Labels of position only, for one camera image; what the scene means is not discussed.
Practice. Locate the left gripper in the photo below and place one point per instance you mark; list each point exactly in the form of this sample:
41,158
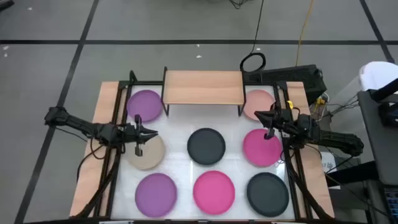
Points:
132,135

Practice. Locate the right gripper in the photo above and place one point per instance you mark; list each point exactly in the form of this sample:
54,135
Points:
284,124

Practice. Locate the beige plate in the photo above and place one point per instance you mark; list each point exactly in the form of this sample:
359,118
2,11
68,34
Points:
152,157

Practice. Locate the purple plate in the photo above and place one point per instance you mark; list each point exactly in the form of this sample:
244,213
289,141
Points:
156,195
143,105

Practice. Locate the dark grey plate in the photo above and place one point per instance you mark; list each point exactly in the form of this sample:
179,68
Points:
267,194
206,146

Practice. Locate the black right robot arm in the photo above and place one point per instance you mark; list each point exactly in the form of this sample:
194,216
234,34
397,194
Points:
335,140

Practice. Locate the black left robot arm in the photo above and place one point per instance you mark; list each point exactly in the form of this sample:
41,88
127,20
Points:
77,123

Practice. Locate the wooden shelf black metal legs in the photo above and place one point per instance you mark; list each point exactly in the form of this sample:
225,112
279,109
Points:
203,87

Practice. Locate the light pink plate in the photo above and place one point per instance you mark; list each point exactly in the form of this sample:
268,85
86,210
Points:
258,101

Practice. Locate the small yellow tag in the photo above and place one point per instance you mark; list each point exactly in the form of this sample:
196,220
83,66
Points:
289,104

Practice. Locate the white glossy table sheet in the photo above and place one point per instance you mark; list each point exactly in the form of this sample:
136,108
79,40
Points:
183,124

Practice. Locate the black computer box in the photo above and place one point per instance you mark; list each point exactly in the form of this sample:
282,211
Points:
292,77

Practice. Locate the dark grey side table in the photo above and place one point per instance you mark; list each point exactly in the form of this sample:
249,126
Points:
377,140

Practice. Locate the white rounded object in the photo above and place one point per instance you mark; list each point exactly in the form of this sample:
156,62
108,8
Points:
379,73

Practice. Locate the black aluminium frame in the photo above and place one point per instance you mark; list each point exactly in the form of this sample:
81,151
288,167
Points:
300,174
116,102

